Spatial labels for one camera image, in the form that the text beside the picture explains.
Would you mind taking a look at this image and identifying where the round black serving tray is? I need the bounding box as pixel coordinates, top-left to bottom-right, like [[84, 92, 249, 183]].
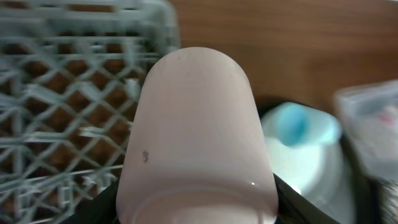
[[257, 101, 382, 223]]

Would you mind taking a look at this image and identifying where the blue cup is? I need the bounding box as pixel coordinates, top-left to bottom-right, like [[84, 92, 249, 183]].
[[261, 102, 342, 147]]

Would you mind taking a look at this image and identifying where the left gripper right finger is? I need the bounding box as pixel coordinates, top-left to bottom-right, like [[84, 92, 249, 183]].
[[274, 174, 338, 224]]

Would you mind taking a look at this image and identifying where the pink cup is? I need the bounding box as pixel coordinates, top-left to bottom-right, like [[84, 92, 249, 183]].
[[116, 47, 279, 224]]

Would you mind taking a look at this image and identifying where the clear plastic bin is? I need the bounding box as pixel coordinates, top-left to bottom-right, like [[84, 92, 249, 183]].
[[335, 80, 397, 181]]

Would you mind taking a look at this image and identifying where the grey round plate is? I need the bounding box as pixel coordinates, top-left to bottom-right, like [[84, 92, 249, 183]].
[[266, 138, 356, 223]]

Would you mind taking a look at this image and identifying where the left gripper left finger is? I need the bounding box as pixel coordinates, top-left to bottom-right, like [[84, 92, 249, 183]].
[[61, 180, 120, 224]]

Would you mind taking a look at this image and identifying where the grey plastic dishwasher rack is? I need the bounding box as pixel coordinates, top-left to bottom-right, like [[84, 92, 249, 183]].
[[1, 0, 180, 223]]

